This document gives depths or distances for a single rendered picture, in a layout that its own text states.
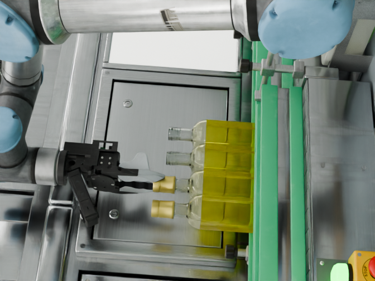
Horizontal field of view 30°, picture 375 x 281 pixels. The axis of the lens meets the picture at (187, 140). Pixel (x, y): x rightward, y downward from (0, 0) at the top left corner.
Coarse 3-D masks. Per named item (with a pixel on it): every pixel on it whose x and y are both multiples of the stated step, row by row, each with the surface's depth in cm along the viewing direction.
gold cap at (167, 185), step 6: (162, 180) 140; (168, 180) 140; (174, 180) 140; (156, 186) 139; (162, 186) 139; (168, 186) 139; (174, 186) 139; (162, 192) 141; (168, 192) 140; (174, 192) 140
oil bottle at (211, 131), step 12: (204, 120) 145; (216, 120) 145; (192, 132) 145; (204, 132) 144; (216, 132) 144; (228, 132) 144; (240, 132) 144; (252, 132) 144; (228, 144) 143; (240, 144) 143; (252, 144) 143
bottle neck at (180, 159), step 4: (168, 152) 143; (172, 152) 143; (176, 152) 143; (180, 152) 143; (184, 152) 143; (168, 156) 142; (172, 156) 142; (176, 156) 142; (180, 156) 142; (184, 156) 142; (188, 156) 142; (168, 160) 142; (172, 160) 142; (176, 160) 142; (180, 160) 142; (184, 160) 142; (188, 160) 142; (168, 164) 143; (172, 164) 143; (176, 164) 143; (180, 164) 143; (184, 164) 143; (188, 164) 143
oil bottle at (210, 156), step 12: (204, 144) 142; (216, 144) 142; (192, 156) 142; (204, 156) 141; (216, 156) 141; (228, 156) 141; (240, 156) 141; (252, 156) 141; (192, 168) 142; (204, 168) 141; (216, 168) 140; (228, 168) 140; (240, 168) 140; (252, 168) 140
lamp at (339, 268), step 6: (336, 264) 113; (342, 264) 112; (348, 264) 112; (336, 270) 112; (342, 270) 111; (348, 270) 111; (330, 276) 114; (336, 276) 111; (342, 276) 111; (348, 276) 111
